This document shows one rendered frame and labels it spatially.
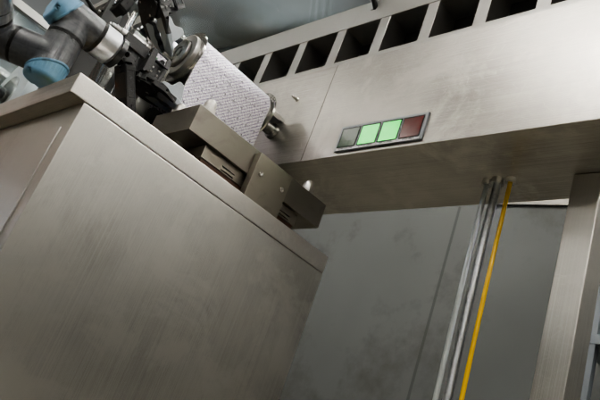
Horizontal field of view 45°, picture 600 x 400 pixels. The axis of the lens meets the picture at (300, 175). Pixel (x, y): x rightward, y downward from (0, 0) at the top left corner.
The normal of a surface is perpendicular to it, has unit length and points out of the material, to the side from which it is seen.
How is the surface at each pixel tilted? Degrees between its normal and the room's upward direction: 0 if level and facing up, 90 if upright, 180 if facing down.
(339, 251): 90
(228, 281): 90
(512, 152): 180
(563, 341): 90
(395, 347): 90
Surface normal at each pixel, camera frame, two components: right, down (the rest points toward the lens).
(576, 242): -0.64, -0.53
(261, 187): 0.69, -0.08
